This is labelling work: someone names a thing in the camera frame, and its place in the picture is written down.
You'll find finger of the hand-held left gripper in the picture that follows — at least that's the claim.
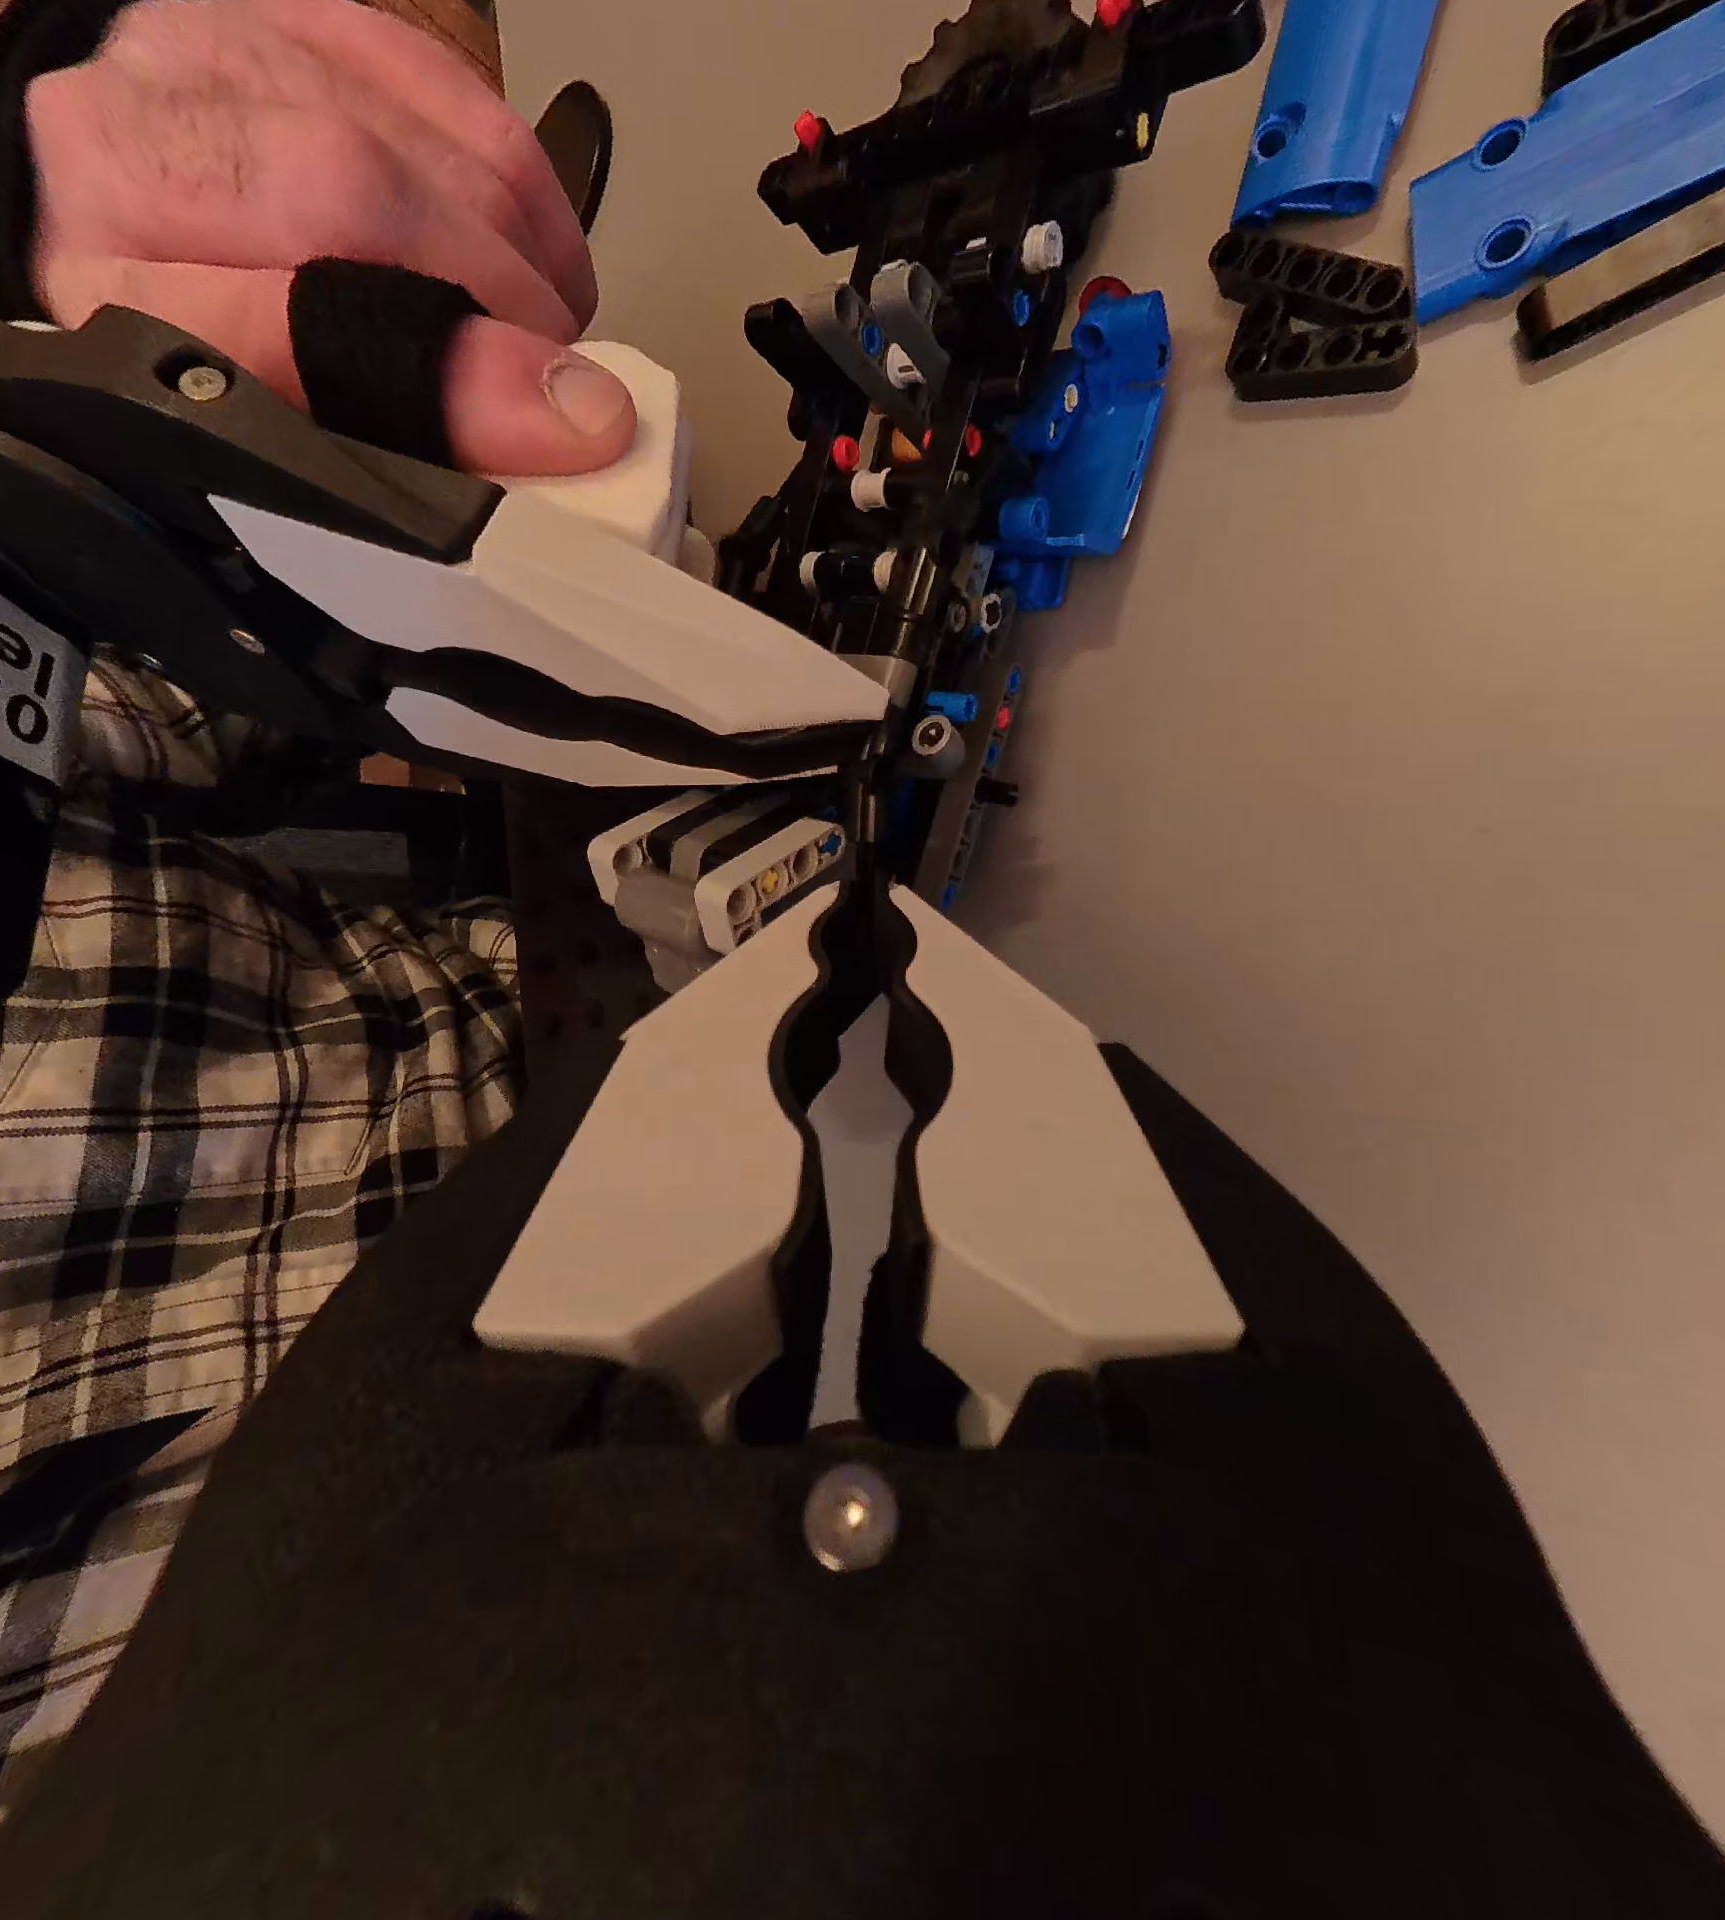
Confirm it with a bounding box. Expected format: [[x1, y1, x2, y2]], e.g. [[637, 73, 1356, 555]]
[[208, 338, 896, 737], [382, 648, 886, 792]]

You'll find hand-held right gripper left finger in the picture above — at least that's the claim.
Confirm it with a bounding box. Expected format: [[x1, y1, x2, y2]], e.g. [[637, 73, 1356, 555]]
[[474, 881, 852, 1430]]

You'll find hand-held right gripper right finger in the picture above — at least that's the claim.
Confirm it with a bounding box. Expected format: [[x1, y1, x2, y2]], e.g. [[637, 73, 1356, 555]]
[[885, 881, 1246, 1438]]

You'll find toy brick vehicle chassis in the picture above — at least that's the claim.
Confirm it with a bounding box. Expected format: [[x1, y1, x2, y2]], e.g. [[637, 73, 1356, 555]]
[[589, 0, 1269, 999]]

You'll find grey desk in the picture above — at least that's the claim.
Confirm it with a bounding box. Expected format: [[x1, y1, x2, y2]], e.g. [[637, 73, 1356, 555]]
[[495, 0, 1725, 1920]]

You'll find person's left hand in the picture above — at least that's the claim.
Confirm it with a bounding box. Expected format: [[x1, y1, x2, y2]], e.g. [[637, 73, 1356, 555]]
[[23, 0, 642, 482]]

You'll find black perforated panel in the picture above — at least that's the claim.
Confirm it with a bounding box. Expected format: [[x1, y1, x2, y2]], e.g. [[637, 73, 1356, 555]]
[[503, 780, 657, 1158]]

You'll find person's plaid shirt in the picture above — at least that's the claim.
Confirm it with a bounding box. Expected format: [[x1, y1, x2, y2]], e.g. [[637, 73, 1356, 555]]
[[0, 644, 529, 1869]]

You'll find black angled beam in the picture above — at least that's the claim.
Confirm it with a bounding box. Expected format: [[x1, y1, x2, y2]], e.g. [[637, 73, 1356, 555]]
[[1211, 224, 1413, 326], [1224, 295, 1421, 404]]

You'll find long blue panel brick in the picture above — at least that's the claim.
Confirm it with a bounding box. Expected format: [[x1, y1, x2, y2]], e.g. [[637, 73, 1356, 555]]
[[1410, 0, 1725, 327]]

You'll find long black flat brick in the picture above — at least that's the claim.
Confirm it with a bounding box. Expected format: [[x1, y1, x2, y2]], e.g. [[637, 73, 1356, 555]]
[[1515, 141, 1725, 363]]

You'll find black short beam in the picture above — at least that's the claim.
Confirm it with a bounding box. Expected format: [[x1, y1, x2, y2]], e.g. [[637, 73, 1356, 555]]
[[1541, 0, 1725, 99]]

